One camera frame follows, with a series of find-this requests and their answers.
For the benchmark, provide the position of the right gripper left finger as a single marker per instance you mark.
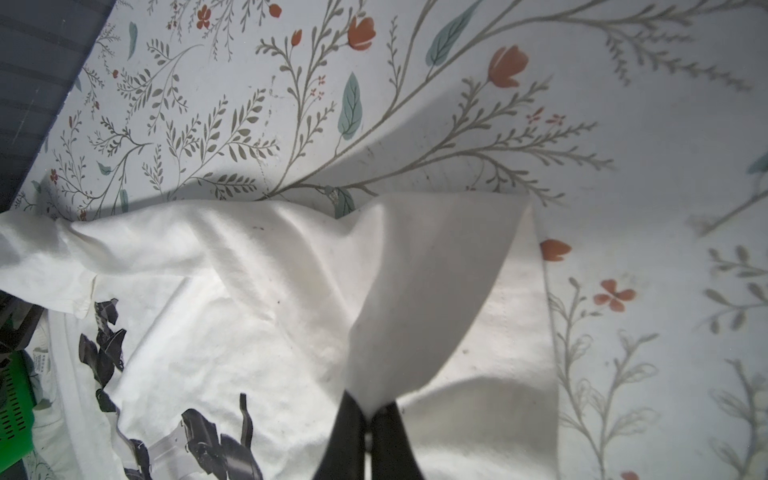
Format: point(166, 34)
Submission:
point(344, 457)

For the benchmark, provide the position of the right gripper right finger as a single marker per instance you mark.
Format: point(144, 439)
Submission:
point(392, 457)

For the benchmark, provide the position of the white printed t shirt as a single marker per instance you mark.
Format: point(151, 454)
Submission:
point(216, 340)

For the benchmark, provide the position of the green laundry basket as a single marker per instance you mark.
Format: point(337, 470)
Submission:
point(17, 417)

